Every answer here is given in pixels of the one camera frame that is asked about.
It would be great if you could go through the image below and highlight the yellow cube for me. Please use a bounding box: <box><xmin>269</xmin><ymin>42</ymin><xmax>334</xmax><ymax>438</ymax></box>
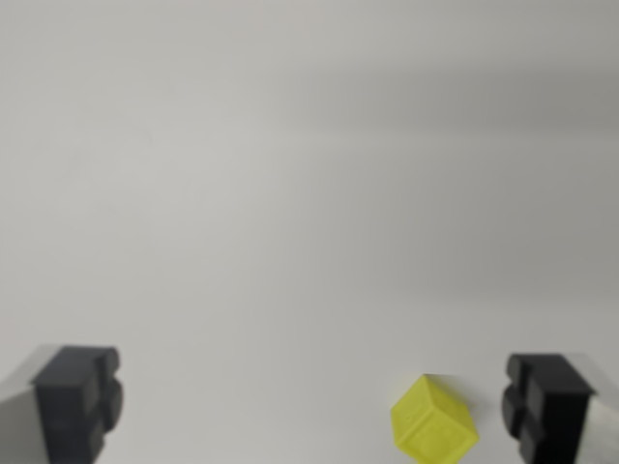
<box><xmin>389</xmin><ymin>372</ymin><xmax>481</xmax><ymax>464</ymax></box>

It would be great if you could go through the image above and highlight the black silver gripper left finger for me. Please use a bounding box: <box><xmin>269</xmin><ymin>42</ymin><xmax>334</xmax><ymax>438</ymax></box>
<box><xmin>0</xmin><ymin>343</ymin><xmax>125</xmax><ymax>464</ymax></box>

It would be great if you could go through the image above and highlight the black silver gripper right finger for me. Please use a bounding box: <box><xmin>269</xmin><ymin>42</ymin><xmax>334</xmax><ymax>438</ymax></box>
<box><xmin>500</xmin><ymin>352</ymin><xmax>619</xmax><ymax>464</ymax></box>

